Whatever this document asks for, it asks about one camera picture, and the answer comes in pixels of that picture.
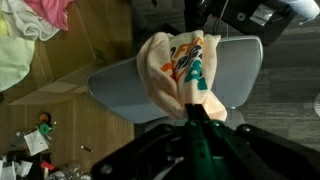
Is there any small white card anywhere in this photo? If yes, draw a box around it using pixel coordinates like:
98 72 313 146
23 129 50 157

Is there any light green cloth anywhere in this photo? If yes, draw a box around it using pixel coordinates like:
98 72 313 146
0 34 36 93

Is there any pile of cluttered items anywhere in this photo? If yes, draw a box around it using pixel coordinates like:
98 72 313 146
46 161 93 180

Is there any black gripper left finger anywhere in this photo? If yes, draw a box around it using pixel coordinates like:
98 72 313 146
91 103 201 180

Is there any black robot stand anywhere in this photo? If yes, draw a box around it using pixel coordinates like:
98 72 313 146
183 0 299 47

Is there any cream white cloth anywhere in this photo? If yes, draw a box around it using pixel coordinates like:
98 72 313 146
0 0 61 42

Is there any crumpled white paper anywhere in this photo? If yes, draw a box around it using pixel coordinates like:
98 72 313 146
0 159 33 180

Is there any small red item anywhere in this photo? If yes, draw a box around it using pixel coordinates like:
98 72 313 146
40 160 56 171

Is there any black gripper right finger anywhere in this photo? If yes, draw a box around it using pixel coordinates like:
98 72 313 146
197 103 320 180

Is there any green red small toy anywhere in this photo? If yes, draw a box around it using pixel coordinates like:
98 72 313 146
37 112 54 136

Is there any pink cloth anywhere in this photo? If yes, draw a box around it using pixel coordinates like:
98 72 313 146
23 0 76 32

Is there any grey office chair holding clothes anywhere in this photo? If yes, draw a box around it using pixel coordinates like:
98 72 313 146
86 34 264 134

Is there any peach printed t-shirt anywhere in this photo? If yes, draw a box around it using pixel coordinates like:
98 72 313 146
136 29 228 122

